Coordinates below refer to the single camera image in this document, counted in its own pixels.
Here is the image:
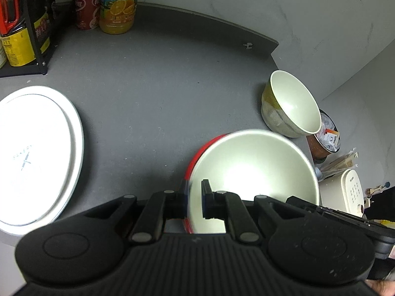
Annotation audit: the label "plain white plate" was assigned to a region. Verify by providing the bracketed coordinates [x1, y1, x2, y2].
[0, 91, 76, 225]

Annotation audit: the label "black metal rack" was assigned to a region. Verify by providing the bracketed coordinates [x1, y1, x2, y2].
[0, 0, 58, 78]

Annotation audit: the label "paper wrapped chopsticks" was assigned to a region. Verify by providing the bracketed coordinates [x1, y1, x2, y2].
[320, 150, 359, 174]

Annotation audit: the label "orange juice bottle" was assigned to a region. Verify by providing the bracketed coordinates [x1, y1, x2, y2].
[99, 0, 143, 35]

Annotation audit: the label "red and white bowl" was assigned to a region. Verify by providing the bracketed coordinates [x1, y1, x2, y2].
[187, 129, 320, 235]

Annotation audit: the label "person's right hand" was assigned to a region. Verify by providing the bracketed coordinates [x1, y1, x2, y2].
[366, 279, 395, 296]

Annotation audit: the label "dark soy sauce bottle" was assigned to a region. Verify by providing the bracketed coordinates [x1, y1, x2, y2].
[29, 0, 57, 54]

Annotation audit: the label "white air fryer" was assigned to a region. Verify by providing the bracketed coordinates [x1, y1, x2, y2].
[318, 169, 367, 219]

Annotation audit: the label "brown container with packets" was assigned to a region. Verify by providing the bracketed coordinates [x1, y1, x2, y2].
[307, 109, 340, 165]

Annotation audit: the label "red drink can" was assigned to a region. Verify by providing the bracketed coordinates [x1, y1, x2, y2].
[75, 0, 102, 31]

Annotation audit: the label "white deep plate with lettering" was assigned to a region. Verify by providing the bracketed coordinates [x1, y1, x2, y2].
[0, 86, 84, 236]

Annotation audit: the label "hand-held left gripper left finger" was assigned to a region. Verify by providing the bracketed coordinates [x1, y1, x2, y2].
[82, 179, 189, 244]

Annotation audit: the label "cream ceramic bowl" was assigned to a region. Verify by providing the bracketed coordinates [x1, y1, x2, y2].
[261, 70, 321, 138]

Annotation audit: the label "yellow tin can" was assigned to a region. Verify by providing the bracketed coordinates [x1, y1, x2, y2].
[0, 26, 37, 67]

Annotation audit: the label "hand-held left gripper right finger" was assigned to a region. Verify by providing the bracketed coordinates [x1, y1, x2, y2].
[201, 179, 309, 243]

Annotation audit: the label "red scissors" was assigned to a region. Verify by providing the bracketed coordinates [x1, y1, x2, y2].
[0, 0, 23, 36]

